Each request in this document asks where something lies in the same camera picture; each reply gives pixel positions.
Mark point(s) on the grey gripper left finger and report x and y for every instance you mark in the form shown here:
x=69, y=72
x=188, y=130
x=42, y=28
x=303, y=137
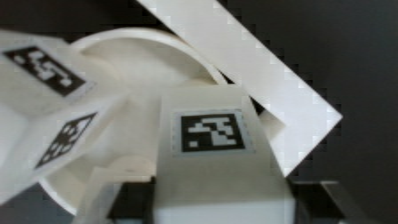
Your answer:
x=117, y=199

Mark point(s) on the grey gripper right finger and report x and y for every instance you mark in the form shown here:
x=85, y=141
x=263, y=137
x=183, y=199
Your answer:
x=323, y=204

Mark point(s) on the white stool leg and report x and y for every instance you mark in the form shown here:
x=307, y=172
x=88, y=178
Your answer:
x=220, y=186
x=49, y=141
x=44, y=78

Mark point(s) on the white U-shaped fence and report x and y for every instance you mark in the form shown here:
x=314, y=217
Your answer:
x=298, y=117

